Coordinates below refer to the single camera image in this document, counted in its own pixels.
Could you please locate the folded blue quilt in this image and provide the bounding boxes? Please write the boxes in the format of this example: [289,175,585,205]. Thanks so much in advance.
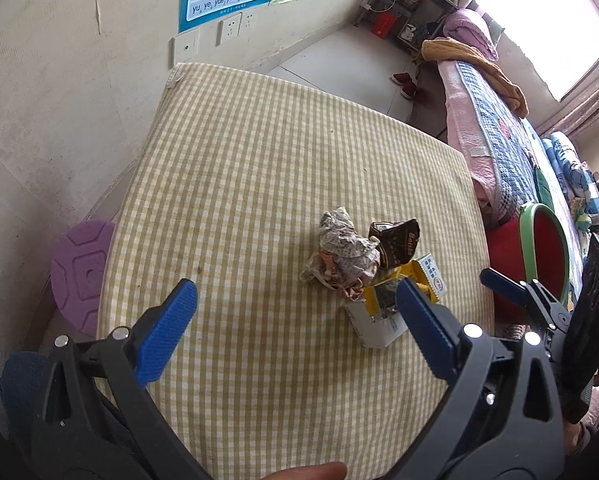
[542,131,593,201]

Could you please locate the beige checked tablecloth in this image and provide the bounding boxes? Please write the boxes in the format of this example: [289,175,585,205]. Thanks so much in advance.
[95,62,497,480]

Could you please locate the crushed yellow and white carton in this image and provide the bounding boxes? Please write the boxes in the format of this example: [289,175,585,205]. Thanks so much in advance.
[343,252,450,350]

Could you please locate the folded pink quilt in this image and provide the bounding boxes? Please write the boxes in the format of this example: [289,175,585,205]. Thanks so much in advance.
[443,8,500,61]

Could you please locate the bed with patchwork quilt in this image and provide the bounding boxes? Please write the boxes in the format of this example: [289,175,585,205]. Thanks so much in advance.
[454,60,593,281]

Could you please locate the mustard yellow blanket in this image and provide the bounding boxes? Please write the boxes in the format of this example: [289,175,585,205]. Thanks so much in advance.
[422,38,529,117]

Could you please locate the window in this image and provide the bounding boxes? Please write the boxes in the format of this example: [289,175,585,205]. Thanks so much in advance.
[472,0,599,102]

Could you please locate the person's left hand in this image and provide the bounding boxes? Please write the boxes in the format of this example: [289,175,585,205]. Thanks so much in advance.
[264,461,349,480]

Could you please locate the white round-hole wall plate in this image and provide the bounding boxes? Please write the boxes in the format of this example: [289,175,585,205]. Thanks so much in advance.
[168,30,200,68]

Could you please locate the person's left leg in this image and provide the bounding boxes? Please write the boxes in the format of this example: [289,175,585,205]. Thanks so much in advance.
[0,350,50,441]

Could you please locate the small green toy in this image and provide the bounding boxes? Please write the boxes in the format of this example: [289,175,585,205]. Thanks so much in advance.
[572,197,593,233]

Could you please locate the purple plastic stool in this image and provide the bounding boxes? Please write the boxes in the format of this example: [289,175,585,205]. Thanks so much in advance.
[50,219,116,338]

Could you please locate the green leaf-shaped pillow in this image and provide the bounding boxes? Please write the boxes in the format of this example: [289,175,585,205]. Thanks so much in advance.
[533,167,553,207]

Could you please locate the pink bedsheet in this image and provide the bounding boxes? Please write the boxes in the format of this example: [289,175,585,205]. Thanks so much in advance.
[438,60,520,226]

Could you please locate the red bin with green rim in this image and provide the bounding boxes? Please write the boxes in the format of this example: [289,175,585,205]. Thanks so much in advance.
[487,201,573,326]

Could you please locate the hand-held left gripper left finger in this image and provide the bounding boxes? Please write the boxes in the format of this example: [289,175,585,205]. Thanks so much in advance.
[26,278,215,480]

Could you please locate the dark brown wrapper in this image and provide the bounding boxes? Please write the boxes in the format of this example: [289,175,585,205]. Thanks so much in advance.
[368,218,421,271]

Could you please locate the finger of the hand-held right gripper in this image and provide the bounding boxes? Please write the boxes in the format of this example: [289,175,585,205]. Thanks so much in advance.
[480,267,573,331]

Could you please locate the crumpled newsprint wrapper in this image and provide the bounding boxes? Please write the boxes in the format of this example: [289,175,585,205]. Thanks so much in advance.
[299,206,381,303]

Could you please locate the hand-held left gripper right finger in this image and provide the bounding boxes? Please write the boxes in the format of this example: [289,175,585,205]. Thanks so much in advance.
[387,278,566,480]

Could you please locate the red bag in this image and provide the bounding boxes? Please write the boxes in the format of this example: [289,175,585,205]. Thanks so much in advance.
[372,12,399,38]

